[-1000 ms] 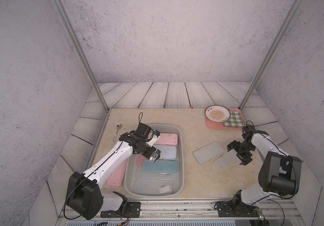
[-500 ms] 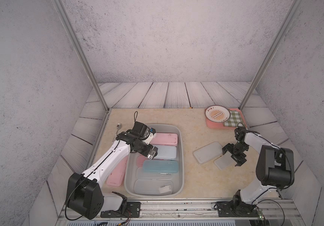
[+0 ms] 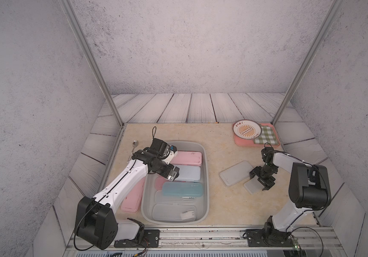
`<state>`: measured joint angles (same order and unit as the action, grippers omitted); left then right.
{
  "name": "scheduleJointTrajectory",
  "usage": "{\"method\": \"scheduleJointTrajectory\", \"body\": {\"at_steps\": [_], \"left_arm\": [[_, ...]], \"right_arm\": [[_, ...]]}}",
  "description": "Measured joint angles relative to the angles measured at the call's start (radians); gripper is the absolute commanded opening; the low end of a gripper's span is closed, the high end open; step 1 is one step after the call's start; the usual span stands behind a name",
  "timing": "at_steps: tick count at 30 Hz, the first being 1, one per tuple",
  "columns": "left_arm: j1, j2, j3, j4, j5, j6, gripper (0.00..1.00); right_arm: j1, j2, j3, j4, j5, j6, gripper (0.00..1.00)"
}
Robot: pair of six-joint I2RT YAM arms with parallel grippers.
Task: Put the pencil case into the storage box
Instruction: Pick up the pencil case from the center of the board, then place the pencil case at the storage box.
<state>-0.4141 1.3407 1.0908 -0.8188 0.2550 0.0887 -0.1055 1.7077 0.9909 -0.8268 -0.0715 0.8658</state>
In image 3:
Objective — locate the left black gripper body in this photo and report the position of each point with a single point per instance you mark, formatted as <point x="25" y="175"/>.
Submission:
<point x="162" y="168"/>

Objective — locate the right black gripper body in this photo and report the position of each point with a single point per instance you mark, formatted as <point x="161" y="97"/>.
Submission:
<point x="264" y="175"/>

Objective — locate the light blue pencil case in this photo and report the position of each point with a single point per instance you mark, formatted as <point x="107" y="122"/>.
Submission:
<point x="188" y="173"/>

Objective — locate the teal pencil case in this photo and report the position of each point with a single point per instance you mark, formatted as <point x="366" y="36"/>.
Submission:
<point x="183" y="189"/>

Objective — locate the pink pencil case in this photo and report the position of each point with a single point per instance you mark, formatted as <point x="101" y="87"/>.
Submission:
<point x="159" y="182"/>
<point x="188" y="158"/>

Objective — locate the clear translucent pencil case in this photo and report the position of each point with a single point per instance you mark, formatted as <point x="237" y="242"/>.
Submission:
<point x="162" y="199"/>

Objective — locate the grey plastic storage box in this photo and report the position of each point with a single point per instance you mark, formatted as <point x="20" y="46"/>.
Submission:
<point x="202" y="204"/>

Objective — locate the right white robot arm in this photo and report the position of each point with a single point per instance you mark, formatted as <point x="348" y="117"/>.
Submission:
<point x="308" y="191"/>

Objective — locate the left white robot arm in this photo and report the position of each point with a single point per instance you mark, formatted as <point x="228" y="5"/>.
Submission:
<point x="95" y="217"/>

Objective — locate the silver spoon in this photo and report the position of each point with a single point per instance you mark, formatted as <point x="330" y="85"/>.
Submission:
<point x="134" y="145"/>

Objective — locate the green checkered cloth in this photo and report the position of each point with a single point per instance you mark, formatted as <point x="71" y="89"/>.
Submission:
<point x="268" y="135"/>

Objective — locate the pink tray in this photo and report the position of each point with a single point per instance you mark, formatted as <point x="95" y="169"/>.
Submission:
<point x="248" y="143"/>

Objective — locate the round patterned plate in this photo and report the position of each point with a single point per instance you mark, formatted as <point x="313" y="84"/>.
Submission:
<point x="247" y="129"/>

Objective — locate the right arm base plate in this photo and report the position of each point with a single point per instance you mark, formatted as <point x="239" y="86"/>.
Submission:
<point x="264" y="238"/>

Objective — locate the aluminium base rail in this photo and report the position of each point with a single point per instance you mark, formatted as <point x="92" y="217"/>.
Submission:
<point x="216" y="241"/>

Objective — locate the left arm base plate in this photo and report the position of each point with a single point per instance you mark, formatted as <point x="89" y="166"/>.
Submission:
<point x="147" y="238"/>

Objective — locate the left aluminium frame post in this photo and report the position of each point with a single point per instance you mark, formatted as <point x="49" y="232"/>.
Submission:
<point x="78" y="32"/>

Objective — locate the aluminium frame post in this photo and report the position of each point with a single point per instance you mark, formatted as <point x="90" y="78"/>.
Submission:
<point x="78" y="32"/>
<point x="310" y="55"/>

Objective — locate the right aluminium frame post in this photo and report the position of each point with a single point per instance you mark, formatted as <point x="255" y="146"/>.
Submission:
<point x="310" y="55"/>

